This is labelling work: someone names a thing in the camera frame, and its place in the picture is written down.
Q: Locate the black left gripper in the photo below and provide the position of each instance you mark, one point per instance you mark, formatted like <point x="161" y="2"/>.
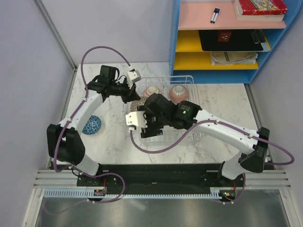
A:
<point x="131" y="94"/>

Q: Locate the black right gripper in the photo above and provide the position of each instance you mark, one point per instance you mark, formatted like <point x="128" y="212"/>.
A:
<point x="150" y="130"/>

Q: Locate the brown checkered blue-rimmed bowl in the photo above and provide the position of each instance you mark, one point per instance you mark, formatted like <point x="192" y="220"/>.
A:
<point x="135" y="104"/>

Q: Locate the orange and white bowl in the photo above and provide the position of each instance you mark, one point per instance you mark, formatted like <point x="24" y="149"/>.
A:
<point x="151" y="90"/>

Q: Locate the pink patterned small bowl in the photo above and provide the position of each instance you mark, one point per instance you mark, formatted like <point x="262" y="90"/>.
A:
<point x="178" y="93"/>

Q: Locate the blue triangle patterned bowl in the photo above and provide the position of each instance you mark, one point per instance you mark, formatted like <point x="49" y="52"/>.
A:
<point x="92" y="126"/>

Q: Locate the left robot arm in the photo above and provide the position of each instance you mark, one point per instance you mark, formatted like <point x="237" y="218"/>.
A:
<point x="63" y="139"/>

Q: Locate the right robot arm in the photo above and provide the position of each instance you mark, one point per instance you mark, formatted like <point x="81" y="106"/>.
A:
<point x="251" y="144"/>

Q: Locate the spiral bound notebook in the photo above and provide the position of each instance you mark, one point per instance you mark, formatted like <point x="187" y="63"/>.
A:
<point x="233" y="58"/>

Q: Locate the black tablet with red box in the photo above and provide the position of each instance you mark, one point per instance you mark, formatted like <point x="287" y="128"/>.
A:
<point x="229" y="41"/>

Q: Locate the black capped marker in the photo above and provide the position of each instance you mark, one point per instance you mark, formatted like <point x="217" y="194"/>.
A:
<point x="213" y="15"/>

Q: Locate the blue capped marker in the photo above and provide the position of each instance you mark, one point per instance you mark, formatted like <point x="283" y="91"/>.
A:
<point x="216" y="15"/>

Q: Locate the red patterned book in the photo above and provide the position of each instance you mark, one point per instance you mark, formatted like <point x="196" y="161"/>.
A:
<point x="260" y="10"/>

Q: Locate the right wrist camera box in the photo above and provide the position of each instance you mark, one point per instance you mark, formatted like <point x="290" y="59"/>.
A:
<point x="135" y="119"/>

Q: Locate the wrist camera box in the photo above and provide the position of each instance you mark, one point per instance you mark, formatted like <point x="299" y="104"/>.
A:
<point x="135" y="119"/>
<point x="133" y="77"/>

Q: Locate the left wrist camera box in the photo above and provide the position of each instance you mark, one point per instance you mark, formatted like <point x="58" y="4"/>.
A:
<point x="133" y="77"/>

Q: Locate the white wire dish rack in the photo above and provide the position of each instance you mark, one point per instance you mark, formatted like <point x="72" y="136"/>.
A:
<point x="165" y="83"/>

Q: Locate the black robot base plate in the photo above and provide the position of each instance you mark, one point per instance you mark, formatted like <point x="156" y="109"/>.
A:
<point x="160" y="178"/>

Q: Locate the aluminium corner frame post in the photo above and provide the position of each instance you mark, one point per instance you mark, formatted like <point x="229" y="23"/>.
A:
<point x="50" y="24"/>

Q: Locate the white slotted cable duct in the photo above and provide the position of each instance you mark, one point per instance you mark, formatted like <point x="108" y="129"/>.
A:
<point x="94" y="194"/>

